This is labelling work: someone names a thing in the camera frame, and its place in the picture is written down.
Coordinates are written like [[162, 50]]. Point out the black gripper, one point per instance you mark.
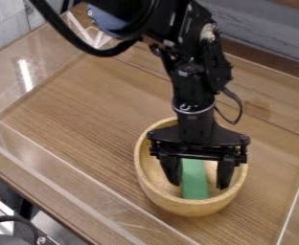
[[197, 137]]

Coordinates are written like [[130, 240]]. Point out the green rectangular block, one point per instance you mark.
[[194, 180]]

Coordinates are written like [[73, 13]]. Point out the brown wooden bowl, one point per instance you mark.
[[165, 194]]

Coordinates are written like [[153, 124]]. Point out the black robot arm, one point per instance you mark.
[[181, 32]]

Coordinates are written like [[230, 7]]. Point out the clear acrylic tray wall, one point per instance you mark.
[[73, 113]]

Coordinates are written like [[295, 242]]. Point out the clear acrylic corner bracket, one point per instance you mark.
[[90, 34]]

